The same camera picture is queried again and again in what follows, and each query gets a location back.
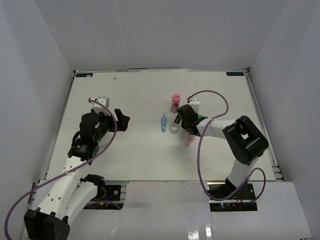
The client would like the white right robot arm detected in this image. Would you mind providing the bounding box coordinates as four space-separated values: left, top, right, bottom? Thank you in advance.
177 104 269 201

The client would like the pink correction tape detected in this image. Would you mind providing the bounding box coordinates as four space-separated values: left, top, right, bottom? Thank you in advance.
184 134 195 147

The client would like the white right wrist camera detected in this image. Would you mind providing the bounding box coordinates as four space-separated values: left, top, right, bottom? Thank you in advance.
187 96 201 114

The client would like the pink glue stick bottle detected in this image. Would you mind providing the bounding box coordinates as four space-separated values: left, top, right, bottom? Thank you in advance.
170 94 181 113

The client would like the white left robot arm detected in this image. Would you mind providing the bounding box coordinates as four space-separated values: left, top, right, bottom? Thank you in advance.
24 108 130 240

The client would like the clear tape roll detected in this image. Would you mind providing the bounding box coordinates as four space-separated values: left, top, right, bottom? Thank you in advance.
169 122 179 134

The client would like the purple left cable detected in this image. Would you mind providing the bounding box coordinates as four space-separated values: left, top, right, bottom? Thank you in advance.
4 98 118 240

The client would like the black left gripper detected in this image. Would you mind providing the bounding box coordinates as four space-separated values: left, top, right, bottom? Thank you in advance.
94 109 130 143

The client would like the purple cable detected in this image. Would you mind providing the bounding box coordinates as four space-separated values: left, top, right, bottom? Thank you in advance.
4 98 118 240
187 90 266 202

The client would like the green black highlighter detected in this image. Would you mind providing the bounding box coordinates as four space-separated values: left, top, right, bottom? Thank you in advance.
198 114 207 119

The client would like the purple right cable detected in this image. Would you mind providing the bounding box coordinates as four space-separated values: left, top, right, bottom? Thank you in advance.
187 90 266 202

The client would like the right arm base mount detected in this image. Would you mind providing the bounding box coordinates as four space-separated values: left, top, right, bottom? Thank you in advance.
204 183 258 213

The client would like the blue correction tape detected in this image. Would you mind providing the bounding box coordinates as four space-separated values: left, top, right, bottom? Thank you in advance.
160 113 167 133

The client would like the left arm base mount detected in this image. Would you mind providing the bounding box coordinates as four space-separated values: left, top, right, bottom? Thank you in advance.
84 185 124 210

